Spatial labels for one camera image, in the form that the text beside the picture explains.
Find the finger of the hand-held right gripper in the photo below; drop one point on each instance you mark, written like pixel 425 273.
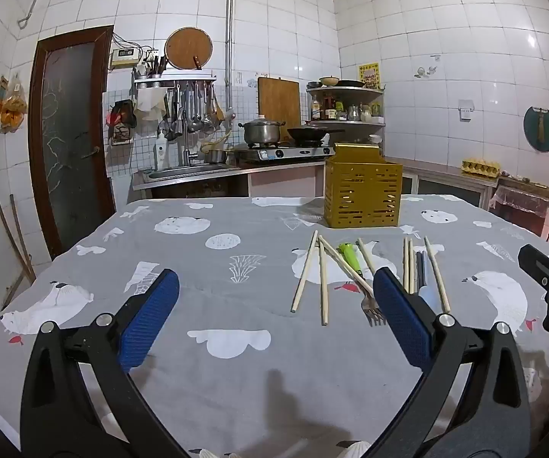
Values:
pixel 539 262

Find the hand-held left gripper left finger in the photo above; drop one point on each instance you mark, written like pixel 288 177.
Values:
pixel 150 315

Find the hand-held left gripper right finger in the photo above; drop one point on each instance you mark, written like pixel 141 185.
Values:
pixel 401 315

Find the grey-blue utensil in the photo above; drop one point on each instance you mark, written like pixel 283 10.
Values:
pixel 428 293

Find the dark slim utensil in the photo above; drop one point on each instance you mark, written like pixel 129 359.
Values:
pixel 419 267

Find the wooden chopstick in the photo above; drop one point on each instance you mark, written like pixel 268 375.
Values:
pixel 322 286
pixel 303 272
pixel 366 256
pixel 436 274
pixel 411 262
pixel 346 265
pixel 405 262

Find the yellow slotted utensil holder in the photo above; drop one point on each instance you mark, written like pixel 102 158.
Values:
pixel 363 191

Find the row of hanging kitchen utensils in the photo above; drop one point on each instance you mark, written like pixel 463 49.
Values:
pixel 193 109

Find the wooden table with plastic cover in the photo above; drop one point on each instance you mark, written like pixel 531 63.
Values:
pixel 527 200

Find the yellow egg carton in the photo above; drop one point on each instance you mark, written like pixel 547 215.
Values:
pixel 480 167

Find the kitchen counter cabinet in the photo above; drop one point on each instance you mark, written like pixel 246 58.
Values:
pixel 441 183

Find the steel sink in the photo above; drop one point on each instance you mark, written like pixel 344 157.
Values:
pixel 188 171

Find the leaning wooden stick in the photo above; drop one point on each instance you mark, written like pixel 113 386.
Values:
pixel 21 233
pixel 12 238

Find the white detergent bottle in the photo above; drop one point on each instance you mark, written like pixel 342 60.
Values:
pixel 161 149

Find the metal faucet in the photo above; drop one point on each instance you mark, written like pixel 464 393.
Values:
pixel 186 150

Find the small steel pot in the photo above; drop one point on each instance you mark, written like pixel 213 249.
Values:
pixel 215 155

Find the brown door with frosted glass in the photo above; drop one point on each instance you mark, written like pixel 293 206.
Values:
pixel 69 143

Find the corner shelf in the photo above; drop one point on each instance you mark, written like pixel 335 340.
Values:
pixel 346 124

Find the gas stove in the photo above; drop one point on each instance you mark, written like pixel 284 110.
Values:
pixel 284 153

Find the red and black hanging cloth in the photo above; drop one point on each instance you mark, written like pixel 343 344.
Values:
pixel 122 114

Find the black wok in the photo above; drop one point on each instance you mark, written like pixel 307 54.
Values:
pixel 310 133

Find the row of condiment bottles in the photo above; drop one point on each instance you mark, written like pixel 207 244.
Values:
pixel 346 110

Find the white hanging cloth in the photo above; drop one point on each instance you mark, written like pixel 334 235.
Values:
pixel 150 102

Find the steel pot with lid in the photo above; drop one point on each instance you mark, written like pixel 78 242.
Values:
pixel 261 131

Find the black pan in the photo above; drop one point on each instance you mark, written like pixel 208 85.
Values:
pixel 352 83

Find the metal utensil rack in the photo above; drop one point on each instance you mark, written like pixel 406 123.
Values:
pixel 174 78

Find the rectangular wooden cutting board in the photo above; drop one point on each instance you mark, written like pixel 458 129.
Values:
pixel 278 102

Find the bowl on shelf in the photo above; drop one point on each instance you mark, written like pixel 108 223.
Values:
pixel 329 79

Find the hanging bag of oranges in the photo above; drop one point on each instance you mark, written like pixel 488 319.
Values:
pixel 11 105

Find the round wooden cutting board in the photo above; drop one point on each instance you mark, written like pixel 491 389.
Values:
pixel 186 47

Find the green round wall board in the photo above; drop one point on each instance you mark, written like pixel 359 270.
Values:
pixel 541 129

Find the yellow wall poster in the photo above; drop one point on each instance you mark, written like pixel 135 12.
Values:
pixel 369 76

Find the white wall box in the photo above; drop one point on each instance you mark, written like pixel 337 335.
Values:
pixel 124 58

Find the metal wall pipe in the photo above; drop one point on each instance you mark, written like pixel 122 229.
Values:
pixel 229 33

